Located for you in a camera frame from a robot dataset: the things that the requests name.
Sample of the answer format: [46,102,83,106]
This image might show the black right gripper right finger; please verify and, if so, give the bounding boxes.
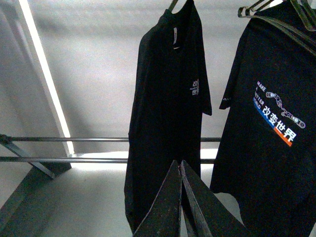
[180,161,252,237]

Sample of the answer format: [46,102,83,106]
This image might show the upper dark metal rail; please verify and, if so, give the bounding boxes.
[0,134,222,143]

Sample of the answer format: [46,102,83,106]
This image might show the black t-shirt with colour print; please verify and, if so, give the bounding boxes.
[210,18,316,237]

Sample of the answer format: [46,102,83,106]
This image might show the lower dark metal rail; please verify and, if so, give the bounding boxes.
[0,156,216,164]

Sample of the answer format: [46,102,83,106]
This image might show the black t-shirt small white print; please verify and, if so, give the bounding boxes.
[124,0,212,232]

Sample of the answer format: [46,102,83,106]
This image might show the dark perforated rack post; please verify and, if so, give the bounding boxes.
[0,141,71,212]

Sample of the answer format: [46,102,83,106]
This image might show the metallic clothes hanger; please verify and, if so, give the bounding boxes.
[168,0,178,12]

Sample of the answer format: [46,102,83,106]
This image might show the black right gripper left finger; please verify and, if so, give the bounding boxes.
[133,160,182,237]

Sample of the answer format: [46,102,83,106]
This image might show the dark metal rail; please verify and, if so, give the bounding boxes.
[0,156,216,164]
[0,134,222,143]

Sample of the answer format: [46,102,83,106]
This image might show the dark hanger of printed shirt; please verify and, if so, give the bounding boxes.
[238,0,316,56]

